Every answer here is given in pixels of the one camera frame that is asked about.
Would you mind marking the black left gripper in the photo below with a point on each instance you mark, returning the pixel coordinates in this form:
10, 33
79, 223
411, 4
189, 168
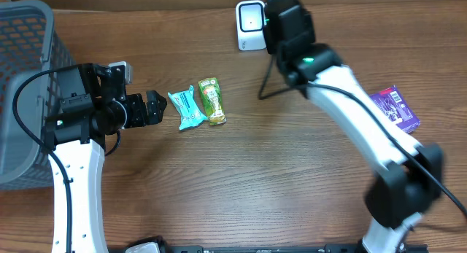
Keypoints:
147, 109

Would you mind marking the mint green wipes pack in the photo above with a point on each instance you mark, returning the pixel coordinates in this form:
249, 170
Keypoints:
185, 104

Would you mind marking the green yellow snack packet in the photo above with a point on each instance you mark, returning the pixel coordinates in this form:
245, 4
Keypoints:
211, 98

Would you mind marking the purple Carefree pad pack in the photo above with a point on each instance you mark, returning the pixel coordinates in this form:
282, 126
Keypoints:
392, 103

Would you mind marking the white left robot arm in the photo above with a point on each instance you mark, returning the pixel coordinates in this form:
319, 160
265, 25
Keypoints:
93, 104

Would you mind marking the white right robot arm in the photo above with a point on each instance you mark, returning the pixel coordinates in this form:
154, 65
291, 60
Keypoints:
408, 174

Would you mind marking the white barcode scanner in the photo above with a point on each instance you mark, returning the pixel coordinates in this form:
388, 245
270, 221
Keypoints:
250, 20

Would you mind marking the white base mount left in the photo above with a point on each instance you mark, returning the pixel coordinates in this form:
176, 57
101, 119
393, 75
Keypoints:
155, 244

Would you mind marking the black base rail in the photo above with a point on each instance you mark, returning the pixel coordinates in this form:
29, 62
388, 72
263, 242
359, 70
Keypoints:
328, 248

